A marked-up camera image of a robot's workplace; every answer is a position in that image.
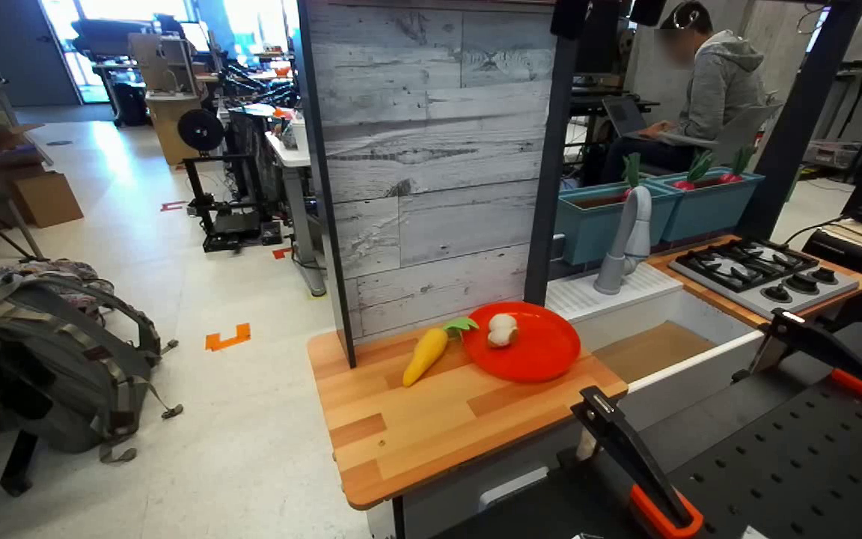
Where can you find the orange round plate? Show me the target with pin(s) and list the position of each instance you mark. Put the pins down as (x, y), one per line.
(546, 349)

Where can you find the wooden butcher block counter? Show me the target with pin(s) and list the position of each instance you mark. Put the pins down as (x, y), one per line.
(431, 430)

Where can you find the yellow plush carrot toy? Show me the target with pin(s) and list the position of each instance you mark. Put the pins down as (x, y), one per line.
(425, 352)

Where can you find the grey wood backdrop panel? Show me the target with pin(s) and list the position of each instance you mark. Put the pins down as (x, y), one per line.
(431, 150)

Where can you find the white desk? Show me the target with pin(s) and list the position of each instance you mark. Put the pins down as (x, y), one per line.
(298, 190)

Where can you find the blue plastic bin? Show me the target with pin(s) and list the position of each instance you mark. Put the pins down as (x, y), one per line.
(599, 226)
(709, 204)

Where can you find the white toy sink basin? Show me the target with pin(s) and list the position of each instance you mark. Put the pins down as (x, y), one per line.
(630, 301)

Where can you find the black equipment stand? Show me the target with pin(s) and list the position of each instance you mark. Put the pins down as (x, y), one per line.
(223, 213)

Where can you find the open laptop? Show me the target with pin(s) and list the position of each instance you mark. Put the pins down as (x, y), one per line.
(627, 117)

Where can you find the wooden cabinet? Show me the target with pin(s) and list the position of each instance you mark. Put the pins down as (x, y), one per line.
(172, 116)

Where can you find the toy stove top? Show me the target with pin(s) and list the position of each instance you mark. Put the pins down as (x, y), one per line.
(748, 273)

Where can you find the person in grey hoodie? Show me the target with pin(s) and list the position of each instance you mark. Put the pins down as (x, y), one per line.
(724, 92)

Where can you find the grey backpack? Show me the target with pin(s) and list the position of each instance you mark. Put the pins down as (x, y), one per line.
(53, 349)

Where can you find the cardboard box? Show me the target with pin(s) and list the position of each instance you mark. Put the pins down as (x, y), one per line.
(45, 198)

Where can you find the black frame post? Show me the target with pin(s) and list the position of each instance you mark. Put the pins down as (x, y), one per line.
(799, 108)

